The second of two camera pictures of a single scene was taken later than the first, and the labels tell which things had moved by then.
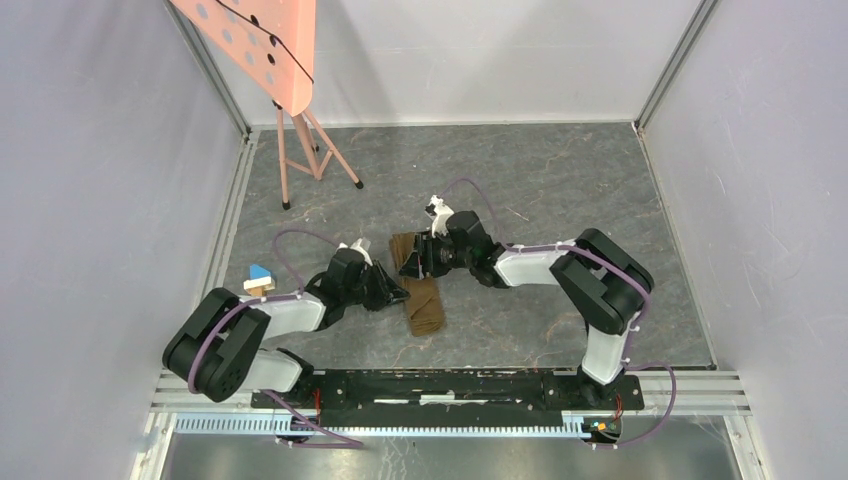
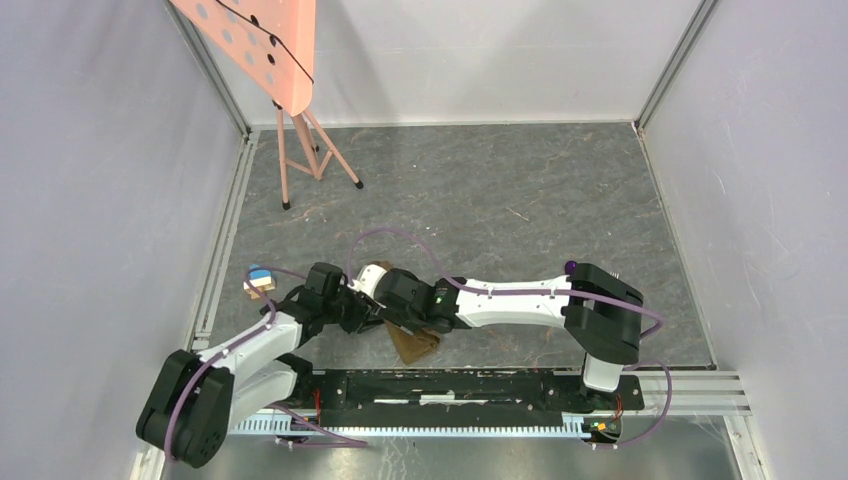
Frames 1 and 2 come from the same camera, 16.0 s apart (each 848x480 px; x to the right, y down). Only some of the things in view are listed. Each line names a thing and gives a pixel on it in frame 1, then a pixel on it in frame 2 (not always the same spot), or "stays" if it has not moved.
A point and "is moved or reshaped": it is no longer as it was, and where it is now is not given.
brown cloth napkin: x=424 y=306 is moved or reshaped
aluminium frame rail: x=247 y=144 stays
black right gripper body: x=442 y=255 to x=408 y=321
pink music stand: x=272 y=43 stays
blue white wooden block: x=259 y=281 stays
